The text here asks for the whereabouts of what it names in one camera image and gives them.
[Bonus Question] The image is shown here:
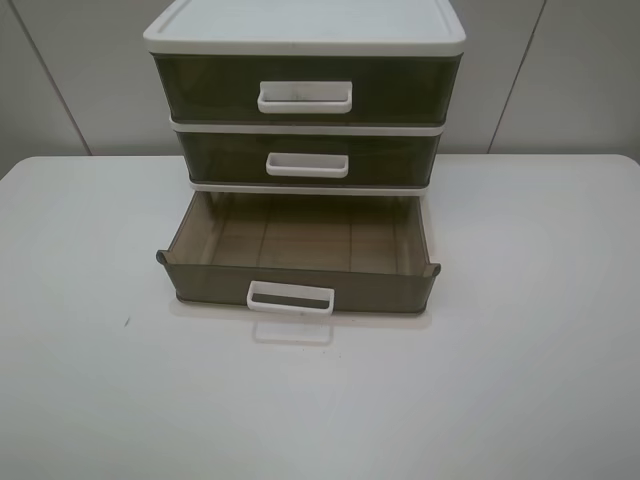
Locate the white plastic drawer cabinet frame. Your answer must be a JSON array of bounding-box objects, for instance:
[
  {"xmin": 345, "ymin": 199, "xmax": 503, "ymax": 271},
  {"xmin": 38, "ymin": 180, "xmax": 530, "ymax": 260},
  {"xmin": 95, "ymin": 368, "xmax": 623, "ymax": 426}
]
[{"xmin": 143, "ymin": 1, "xmax": 466, "ymax": 196}]

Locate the smoky brown drawer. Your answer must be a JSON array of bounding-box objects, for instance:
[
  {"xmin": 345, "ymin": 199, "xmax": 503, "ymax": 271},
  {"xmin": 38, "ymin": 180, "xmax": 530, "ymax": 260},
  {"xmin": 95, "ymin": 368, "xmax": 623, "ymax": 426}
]
[
  {"xmin": 153, "ymin": 54, "xmax": 461, "ymax": 126},
  {"xmin": 156, "ymin": 192, "xmax": 441, "ymax": 314},
  {"xmin": 178, "ymin": 133, "xmax": 440, "ymax": 188}
]

